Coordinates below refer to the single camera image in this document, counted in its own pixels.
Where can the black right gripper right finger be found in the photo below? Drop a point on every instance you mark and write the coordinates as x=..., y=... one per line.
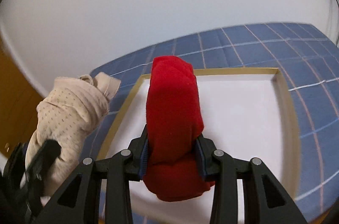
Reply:
x=265, y=199

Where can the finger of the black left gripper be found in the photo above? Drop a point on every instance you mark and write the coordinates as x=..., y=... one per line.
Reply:
x=28, y=196

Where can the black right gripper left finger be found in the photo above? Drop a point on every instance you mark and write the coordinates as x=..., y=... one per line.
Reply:
x=77, y=200

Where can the bright red underwear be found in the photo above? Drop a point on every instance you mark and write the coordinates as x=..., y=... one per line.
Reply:
x=173, y=121

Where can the beige dotted underwear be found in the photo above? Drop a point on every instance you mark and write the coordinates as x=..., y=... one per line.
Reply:
x=71, y=112

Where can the blue plaid tablecloth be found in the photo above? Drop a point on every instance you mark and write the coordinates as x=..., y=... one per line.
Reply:
x=309, y=62

